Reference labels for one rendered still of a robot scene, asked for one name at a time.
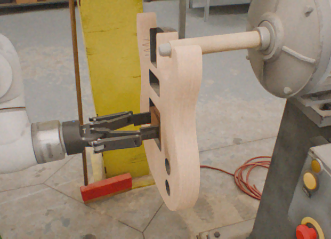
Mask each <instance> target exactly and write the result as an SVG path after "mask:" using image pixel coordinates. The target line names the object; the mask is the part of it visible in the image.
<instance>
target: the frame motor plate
mask: <svg viewBox="0 0 331 239"><path fill-rule="evenodd" d="M287 100H289V101H290V102H291V103H292V104H294V105H295V106H296V107H297V109H299V110H300V111H301V112H302V113H303V114H304V115H305V116H307V117H308V118H309V119H310V120H311V121H313V122H314V124H316V125H317V126H318V127H323V126H329V125H331V102H327V103H321V104H317V105H312V106H305V105H303V104H302V103H301V102H300V101H298V100H297V99H296V98H295V97H294V98H287Z"/></svg>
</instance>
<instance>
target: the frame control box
mask: <svg viewBox="0 0 331 239"><path fill-rule="evenodd" d="M314 158H317V159H319V160H320V161H321V163H322V165H323V172H322V174H315V173H314V172H313V171H312V169H311V166H310V162H311V160H312V159H314ZM307 172H310V173H311V174H312V175H313V176H314V178H315V181H316V187H315V189H309V188H308V187H307V186H306V184H305V182H304V175H305V174H306V173H307ZM286 219H287V221H288V222H289V223H290V225H291V226H292V228H293V229H294V230H295V232H296V227H297V226H298V225H301V224H304V225H306V226H307V227H308V228H313V229H314V231H315V232H316V235H317V237H316V238H315V239H331V143H330V144H325V145H320V146H315V147H311V148H310V149H309V151H308V154H307V157H306V159H305V162H304V165H303V168H302V171H301V174H300V177H299V179H298V183H297V184H296V187H295V190H294V193H293V196H292V199H291V201H290V204H289V208H288V211H287V213H286Z"/></svg>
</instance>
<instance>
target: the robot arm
mask: <svg viewBox="0 0 331 239"><path fill-rule="evenodd" d="M88 120H89V123H86V124H83V125H80V121H79V120H77V119H76V120H72V121H64V122H62V124H60V122H59V120H57V119H55V120H50V121H43V122H35V123H30V121H29V119H28V116H27V112H26V105H25V88H24V83H23V76H22V71H21V66H20V61H19V58H18V54H17V52H16V50H15V48H14V46H13V45H12V43H11V42H10V40H9V39H8V38H7V37H6V36H4V35H2V34H1V33H0V174H6V173H12V172H17V171H21V170H25V169H27V168H29V167H31V166H33V165H37V164H45V163H48V162H54V161H59V160H63V159H64V158H65V153H67V156H69V155H75V154H81V153H83V152H84V147H93V148H94V153H95V154H99V153H103V152H106V151H111V150H116V149H124V148H133V147H140V146H141V145H142V141H143V140H149V139H155V138H159V124H158V125H151V126H144V127H140V130H139V131H115V130H117V129H120V128H123V127H125V126H128V125H131V124H133V125H134V126H138V125H144V124H150V123H151V112H150V111H149V112H145V113H138V114H133V112H132V111H129V112H128V111H125V112H121V113H115V114H110V115H104V116H99V117H89V118H88Z"/></svg>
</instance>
